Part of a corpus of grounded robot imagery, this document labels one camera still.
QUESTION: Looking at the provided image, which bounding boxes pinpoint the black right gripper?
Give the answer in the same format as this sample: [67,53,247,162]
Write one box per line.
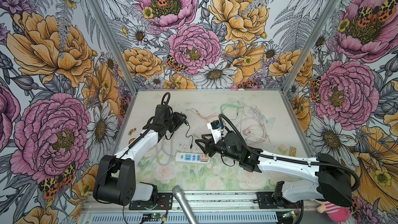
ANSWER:
[195,134,240,161]

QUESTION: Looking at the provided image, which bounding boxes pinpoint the pink USB charger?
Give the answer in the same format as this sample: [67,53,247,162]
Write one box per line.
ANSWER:
[200,155,209,163]

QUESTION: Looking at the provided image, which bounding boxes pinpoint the pink multi-head USB cable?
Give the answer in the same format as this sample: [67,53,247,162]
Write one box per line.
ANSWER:
[191,108,221,122]

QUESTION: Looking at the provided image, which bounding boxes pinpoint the green USB cable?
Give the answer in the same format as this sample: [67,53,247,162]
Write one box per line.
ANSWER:
[220,103,240,117]

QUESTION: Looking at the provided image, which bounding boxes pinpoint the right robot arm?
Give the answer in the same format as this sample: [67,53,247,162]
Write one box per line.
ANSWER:
[195,131,360,207]

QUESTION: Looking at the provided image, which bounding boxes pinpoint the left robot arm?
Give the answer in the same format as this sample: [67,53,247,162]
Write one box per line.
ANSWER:
[93,104,187,207]

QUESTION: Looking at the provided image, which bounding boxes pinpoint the pink three-pin plug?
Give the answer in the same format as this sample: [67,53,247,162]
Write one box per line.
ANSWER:
[243,129,251,136]

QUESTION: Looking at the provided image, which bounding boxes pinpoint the clown sticker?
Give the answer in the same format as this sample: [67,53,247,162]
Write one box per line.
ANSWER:
[128,128,136,136]

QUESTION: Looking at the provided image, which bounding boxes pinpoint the white blue power strip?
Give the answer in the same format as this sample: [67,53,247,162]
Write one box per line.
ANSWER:
[175,152,210,164]

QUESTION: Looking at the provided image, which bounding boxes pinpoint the yellow square sticker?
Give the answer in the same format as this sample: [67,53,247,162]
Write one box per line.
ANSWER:
[289,146,296,157]

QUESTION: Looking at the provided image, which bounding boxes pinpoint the silver microphone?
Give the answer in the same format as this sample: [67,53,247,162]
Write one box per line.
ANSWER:
[172,185,199,224]

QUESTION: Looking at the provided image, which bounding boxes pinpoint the small green circuit board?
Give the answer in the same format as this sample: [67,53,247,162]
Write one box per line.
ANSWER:
[141,213,166,224]

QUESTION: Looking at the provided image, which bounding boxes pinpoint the pink plush toy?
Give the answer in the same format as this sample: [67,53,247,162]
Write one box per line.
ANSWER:
[315,200,351,223]

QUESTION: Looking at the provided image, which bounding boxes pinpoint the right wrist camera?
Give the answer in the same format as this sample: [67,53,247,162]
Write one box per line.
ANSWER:
[207,120,224,144]

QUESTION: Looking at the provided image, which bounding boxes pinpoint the black thin cable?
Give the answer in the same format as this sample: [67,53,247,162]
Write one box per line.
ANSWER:
[184,121,194,149]

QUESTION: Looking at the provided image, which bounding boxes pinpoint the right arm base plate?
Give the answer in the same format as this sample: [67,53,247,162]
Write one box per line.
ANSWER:
[254,191,302,209]

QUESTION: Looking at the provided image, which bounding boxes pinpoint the aluminium front rail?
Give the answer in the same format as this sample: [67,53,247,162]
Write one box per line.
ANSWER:
[79,190,321,224]

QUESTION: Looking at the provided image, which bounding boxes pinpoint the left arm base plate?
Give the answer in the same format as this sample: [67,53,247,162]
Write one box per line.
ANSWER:
[129,192,174,211]

